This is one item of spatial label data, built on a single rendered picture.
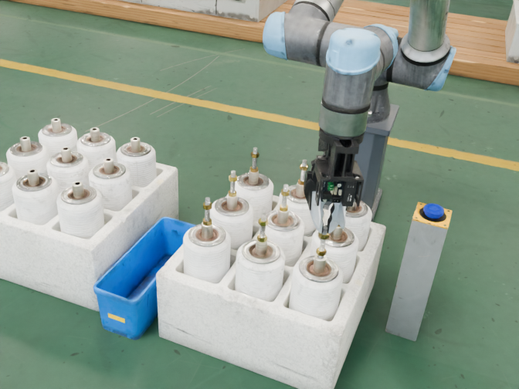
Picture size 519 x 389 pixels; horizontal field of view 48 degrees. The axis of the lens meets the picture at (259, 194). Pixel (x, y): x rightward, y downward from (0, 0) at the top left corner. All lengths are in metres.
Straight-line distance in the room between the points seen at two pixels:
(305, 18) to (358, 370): 0.72
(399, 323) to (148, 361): 0.55
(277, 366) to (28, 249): 0.61
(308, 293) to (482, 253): 0.73
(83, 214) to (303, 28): 0.62
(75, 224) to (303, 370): 0.57
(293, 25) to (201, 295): 0.54
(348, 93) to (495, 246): 0.98
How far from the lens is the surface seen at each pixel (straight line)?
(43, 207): 1.37
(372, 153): 1.61
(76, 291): 1.39
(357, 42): 0.86
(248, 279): 1.13
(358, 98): 0.88
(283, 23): 1.01
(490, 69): 2.98
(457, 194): 1.95
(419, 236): 1.21
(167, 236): 1.49
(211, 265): 1.16
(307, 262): 1.12
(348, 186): 0.94
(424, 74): 1.51
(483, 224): 1.84
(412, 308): 1.32
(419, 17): 1.41
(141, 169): 1.47
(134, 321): 1.28
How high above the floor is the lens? 0.95
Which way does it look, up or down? 32 degrees down
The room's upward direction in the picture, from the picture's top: 4 degrees clockwise
